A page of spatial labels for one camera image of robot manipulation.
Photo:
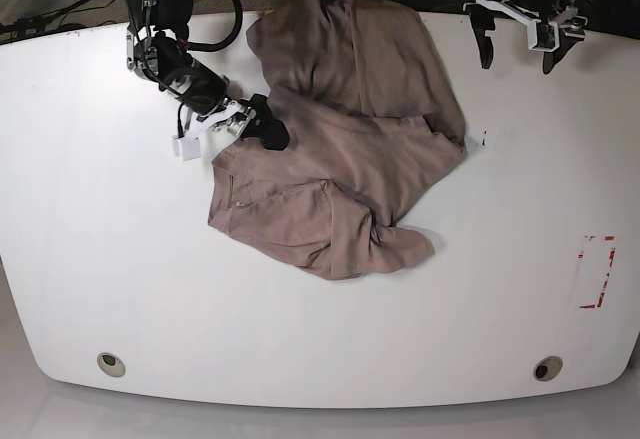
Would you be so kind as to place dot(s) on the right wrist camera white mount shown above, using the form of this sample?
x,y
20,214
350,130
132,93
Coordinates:
x,y
192,128

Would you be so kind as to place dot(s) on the table cable grommet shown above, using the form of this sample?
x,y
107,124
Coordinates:
x,y
111,365
548,368

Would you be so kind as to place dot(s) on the left table cable grommet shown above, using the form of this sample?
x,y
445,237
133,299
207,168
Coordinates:
x,y
111,365

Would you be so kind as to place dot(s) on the right table cable grommet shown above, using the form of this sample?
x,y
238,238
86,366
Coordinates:
x,y
548,368

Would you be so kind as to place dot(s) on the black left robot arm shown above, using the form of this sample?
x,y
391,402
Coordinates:
x,y
546,7

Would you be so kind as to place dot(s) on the mauve brown T-shirt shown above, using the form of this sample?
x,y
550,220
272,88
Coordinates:
x,y
373,124

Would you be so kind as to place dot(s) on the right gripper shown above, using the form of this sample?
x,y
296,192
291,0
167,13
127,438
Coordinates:
x,y
205,105

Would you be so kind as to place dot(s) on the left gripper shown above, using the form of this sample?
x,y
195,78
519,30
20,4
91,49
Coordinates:
x,y
482,18

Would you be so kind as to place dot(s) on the black tripod stand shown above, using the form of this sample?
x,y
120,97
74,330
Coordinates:
x,y
44,24

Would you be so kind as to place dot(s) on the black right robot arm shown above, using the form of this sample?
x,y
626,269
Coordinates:
x,y
159,50

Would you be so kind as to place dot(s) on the red tape rectangle marking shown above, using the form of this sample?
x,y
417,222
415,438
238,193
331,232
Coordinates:
x,y
594,266

